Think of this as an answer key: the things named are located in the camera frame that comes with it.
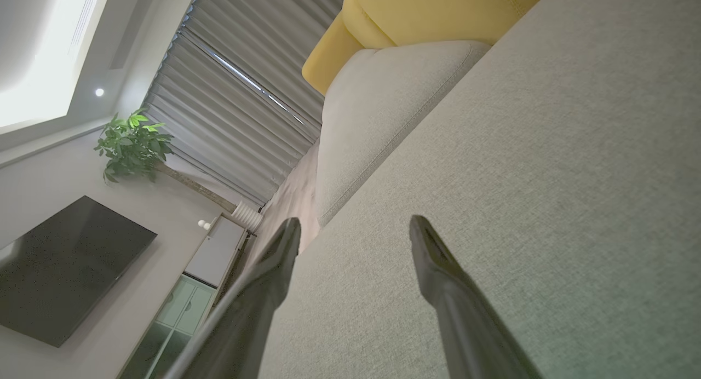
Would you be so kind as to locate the large grey sofa seat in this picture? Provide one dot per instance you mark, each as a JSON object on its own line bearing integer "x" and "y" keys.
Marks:
{"x": 547, "y": 204}

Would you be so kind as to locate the black flat television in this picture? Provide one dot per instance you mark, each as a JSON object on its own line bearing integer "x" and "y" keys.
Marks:
{"x": 65, "y": 269}

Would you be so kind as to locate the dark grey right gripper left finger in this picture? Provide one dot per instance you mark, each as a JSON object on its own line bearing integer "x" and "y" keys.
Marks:
{"x": 246, "y": 313}

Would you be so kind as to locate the green potted plant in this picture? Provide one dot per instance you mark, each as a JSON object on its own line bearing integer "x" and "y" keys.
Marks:
{"x": 131, "y": 146}

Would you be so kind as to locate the small white ornament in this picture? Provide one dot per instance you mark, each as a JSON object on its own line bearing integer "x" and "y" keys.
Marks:
{"x": 204, "y": 224}

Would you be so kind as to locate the small grey sofa cushion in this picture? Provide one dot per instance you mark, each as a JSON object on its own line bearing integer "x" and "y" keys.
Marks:
{"x": 378, "y": 116}

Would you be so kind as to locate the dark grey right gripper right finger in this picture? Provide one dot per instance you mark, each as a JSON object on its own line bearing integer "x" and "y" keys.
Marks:
{"x": 465, "y": 319}

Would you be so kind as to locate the grey pleated curtain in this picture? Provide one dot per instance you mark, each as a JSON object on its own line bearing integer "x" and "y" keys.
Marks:
{"x": 235, "y": 121}

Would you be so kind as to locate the white glass-door cabinet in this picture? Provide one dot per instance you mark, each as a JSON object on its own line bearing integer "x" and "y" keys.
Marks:
{"x": 191, "y": 302}

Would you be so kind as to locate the white ceiling air vent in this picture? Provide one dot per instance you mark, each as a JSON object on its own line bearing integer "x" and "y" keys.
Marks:
{"x": 86, "y": 17}

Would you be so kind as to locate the white ribbed plant pot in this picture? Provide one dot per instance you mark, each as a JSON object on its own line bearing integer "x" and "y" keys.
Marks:
{"x": 247, "y": 216}

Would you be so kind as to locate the yellow sofa cushion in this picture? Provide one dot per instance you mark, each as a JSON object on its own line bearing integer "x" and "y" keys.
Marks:
{"x": 416, "y": 12}

